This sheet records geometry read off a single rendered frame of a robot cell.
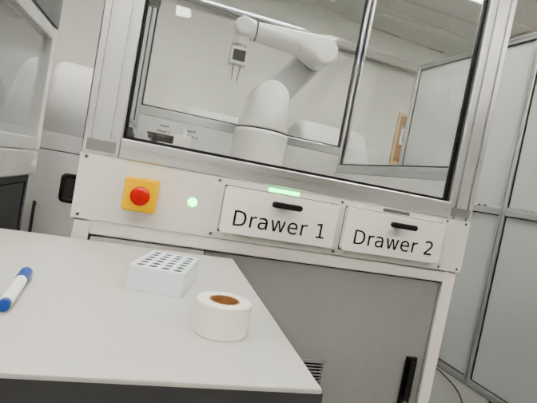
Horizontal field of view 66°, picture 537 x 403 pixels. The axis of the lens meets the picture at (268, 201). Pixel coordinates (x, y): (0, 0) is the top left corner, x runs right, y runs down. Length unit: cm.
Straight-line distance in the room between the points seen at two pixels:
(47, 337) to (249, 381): 21
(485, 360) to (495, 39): 189
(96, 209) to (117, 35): 38
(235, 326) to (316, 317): 63
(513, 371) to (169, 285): 224
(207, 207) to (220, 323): 51
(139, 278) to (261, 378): 28
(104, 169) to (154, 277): 40
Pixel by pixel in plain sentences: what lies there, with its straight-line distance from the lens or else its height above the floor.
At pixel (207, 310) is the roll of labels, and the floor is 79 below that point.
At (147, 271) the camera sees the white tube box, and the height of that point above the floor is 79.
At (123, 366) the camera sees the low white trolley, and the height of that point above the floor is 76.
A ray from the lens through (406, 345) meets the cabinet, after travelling 129.
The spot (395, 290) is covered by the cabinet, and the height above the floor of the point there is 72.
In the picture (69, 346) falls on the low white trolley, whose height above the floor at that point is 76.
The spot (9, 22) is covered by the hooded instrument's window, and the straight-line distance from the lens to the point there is 161.
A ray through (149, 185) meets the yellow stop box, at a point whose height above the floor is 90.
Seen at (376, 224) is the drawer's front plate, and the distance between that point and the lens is 110.
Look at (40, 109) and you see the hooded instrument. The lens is 195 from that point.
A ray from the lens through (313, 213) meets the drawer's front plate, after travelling 103.
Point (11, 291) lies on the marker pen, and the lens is 58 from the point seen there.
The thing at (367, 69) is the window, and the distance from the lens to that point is 114.
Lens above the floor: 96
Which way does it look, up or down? 3 degrees down
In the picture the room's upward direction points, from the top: 11 degrees clockwise
